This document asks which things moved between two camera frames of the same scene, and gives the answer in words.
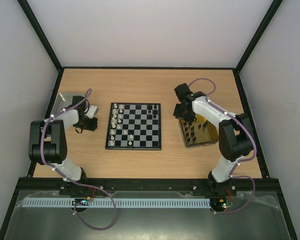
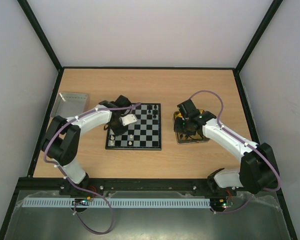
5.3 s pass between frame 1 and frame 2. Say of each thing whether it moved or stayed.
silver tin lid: stayed
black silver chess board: stayed
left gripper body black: moved
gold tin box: moved
